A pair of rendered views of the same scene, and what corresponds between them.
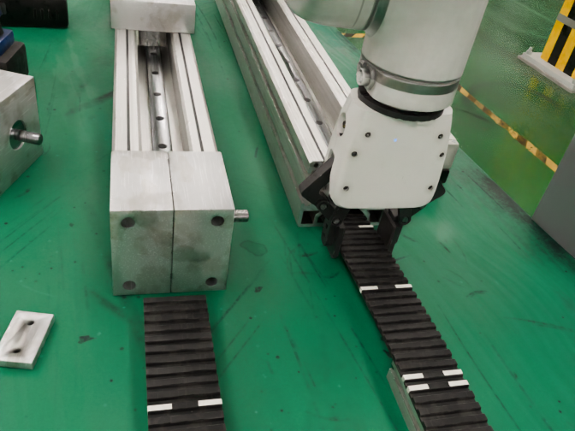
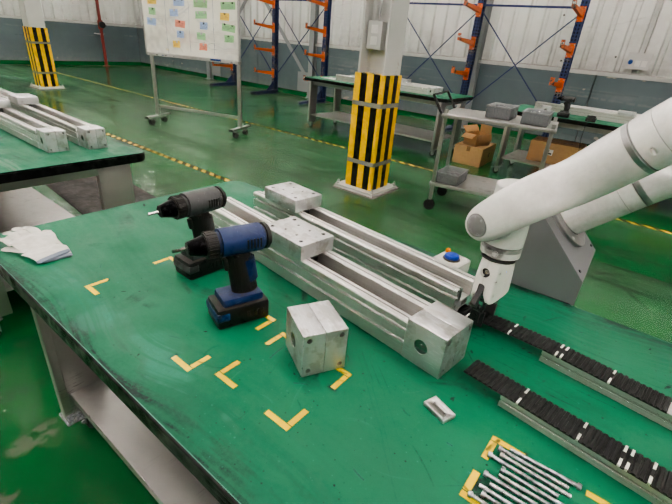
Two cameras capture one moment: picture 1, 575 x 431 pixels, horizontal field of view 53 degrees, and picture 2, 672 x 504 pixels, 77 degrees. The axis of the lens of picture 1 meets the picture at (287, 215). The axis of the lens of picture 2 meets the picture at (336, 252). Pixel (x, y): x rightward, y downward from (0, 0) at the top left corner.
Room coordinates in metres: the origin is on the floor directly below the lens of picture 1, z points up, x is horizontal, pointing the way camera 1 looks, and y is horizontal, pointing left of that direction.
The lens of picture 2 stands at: (-0.11, 0.62, 1.35)
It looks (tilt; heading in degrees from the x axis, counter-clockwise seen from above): 27 degrees down; 332
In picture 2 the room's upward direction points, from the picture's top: 5 degrees clockwise
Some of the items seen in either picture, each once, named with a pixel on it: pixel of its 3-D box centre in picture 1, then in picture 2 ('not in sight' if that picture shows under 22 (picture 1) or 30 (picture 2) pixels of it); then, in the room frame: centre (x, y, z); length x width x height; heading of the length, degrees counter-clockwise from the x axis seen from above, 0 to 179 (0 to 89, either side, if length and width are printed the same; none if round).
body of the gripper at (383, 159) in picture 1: (388, 142); (493, 273); (0.46, -0.08, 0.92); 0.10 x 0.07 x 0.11; 109
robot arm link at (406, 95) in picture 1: (404, 78); (500, 248); (0.46, -0.07, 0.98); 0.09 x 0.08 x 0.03; 109
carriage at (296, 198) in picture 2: not in sight; (292, 200); (1.12, 0.15, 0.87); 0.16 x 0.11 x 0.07; 19
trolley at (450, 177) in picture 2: not in sight; (485, 158); (2.69, -2.28, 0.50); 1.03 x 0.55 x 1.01; 38
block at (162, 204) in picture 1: (182, 221); (440, 336); (0.41, 0.09, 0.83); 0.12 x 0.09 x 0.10; 109
